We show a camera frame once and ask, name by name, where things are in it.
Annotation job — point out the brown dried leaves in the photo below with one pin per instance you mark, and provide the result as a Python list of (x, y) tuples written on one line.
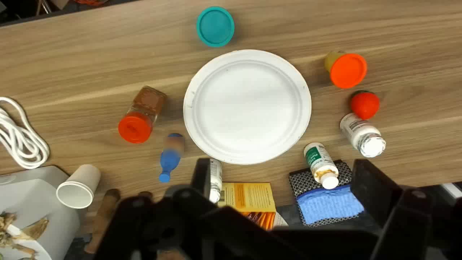
[(10, 236)]

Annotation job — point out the black mesh box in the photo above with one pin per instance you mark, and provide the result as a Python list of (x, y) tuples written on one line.
[(301, 183)]

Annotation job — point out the blue folded cloth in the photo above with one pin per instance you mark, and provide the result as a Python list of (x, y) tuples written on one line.
[(327, 207)]

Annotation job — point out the yellow tub orange lid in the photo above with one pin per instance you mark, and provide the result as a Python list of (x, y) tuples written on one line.
[(349, 71)]

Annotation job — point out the white paper plate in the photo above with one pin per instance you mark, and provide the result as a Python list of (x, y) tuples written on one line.
[(248, 109)]

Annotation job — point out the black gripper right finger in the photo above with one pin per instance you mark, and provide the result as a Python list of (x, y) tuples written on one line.
[(414, 226)]

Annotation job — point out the yellow cardboard box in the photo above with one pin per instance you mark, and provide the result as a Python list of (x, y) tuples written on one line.
[(249, 198)]

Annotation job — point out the green tub teal lid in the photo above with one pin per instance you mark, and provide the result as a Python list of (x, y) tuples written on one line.
[(216, 27)]

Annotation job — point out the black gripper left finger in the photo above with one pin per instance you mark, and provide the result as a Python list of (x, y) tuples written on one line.
[(193, 232)]

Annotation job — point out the white pill bottle green label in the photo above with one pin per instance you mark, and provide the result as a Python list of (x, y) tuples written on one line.
[(320, 164)]

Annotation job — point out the white grey appliance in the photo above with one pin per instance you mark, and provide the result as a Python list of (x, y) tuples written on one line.
[(34, 197)]

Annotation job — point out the spice jar orange lid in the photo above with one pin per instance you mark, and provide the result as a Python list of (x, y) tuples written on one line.
[(142, 118)]

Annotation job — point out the white paper cup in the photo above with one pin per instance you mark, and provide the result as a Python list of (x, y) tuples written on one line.
[(80, 188)]

